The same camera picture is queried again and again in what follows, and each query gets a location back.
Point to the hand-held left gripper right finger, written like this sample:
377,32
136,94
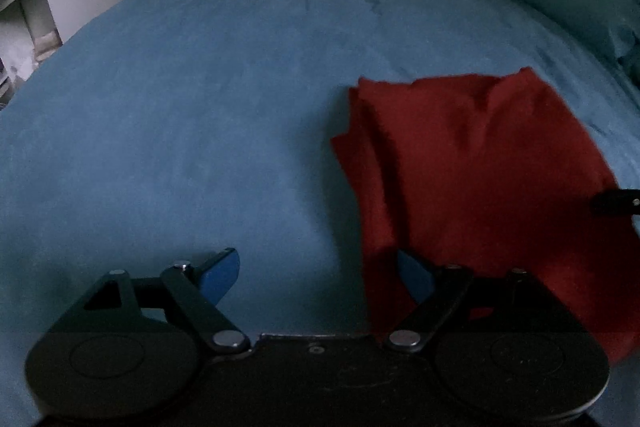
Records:
415,277

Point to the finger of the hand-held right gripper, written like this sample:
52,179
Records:
617,202

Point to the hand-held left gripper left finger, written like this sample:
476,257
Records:
220,279

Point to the red knit sweater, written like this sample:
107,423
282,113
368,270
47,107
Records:
475,167

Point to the blue bed sheet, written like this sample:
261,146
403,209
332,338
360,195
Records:
200,107

